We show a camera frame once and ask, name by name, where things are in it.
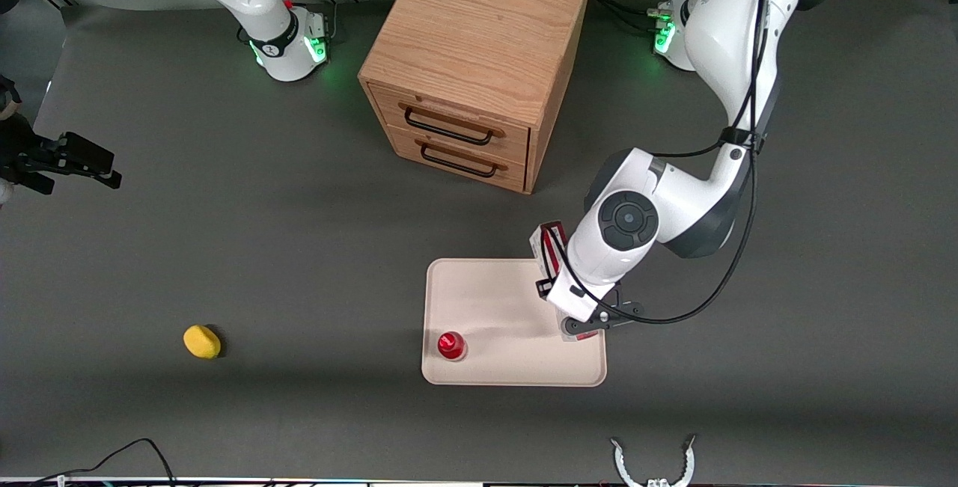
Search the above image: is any short black drawer handle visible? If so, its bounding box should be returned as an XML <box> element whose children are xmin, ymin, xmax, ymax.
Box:
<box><xmin>420</xmin><ymin>141</ymin><xmax>500</xmax><ymax>179</ymax></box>

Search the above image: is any red cookie box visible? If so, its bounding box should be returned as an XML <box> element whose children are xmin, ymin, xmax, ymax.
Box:
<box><xmin>529</xmin><ymin>219</ymin><xmax>604</xmax><ymax>344</ymax></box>

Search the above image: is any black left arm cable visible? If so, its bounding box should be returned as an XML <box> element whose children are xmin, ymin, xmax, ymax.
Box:
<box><xmin>539</xmin><ymin>0</ymin><xmax>776</xmax><ymax>325</ymax></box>

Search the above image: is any small wooden drawer front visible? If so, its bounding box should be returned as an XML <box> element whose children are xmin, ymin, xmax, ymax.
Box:
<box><xmin>385</xmin><ymin>126</ymin><xmax>530</xmax><ymax>193</ymax></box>

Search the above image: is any large wooden drawer front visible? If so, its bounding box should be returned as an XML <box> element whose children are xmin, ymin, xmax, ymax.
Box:
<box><xmin>369</xmin><ymin>83</ymin><xmax>531</xmax><ymax>167</ymax></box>

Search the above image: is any beige plastic tray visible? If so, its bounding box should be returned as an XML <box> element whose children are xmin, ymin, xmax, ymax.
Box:
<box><xmin>421</xmin><ymin>258</ymin><xmax>608</xmax><ymax>388</ymax></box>

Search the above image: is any small red cup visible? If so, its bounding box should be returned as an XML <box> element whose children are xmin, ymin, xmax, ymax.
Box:
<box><xmin>437</xmin><ymin>331</ymin><xmax>469</xmax><ymax>362</ymax></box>

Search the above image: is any white claw-shaped clip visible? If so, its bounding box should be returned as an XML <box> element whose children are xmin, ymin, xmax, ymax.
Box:
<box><xmin>609</xmin><ymin>435</ymin><xmax>698</xmax><ymax>487</ymax></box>

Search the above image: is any black left base cable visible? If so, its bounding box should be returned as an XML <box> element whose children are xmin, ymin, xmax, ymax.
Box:
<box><xmin>589</xmin><ymin>0</ymin><xmax>701</xmax><ymax>33</ymax></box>

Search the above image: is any thin black table-edge cable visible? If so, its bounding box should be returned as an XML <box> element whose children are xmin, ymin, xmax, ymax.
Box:
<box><xmin>26</xmin><ymin>438</ymin><xmax>177</xmax><ymax>487</ymax></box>

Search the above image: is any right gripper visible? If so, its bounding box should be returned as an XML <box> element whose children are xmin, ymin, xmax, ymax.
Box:
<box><xmin>0</xmin><ymin>117</ymin><xmax>123</xmax><ymax>196</ymax></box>

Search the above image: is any yellow lemon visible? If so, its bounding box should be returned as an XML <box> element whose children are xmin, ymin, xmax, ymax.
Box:
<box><xmin>183</xmin><ymin>325</ymin><xmax>222</xmax><ymax>360</ymax></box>

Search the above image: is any wooden drawer cabinet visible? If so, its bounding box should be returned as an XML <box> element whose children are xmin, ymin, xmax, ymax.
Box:
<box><xmin>358</xmin><ymin>0</ymin><xmax>594</xmax><ymax>195</ymax></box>

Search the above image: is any long black drawer handle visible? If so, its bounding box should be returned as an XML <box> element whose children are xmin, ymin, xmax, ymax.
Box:
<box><xmin>403</xmin><ymin>106</ymin><xmax>496</xmax><ymax>147</ymax></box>

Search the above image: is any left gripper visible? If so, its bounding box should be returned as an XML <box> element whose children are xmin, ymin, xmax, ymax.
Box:
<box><xmin>535</xmin><ymin>275</ymin><xmax>617</xmax><ymax>323</ymax></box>

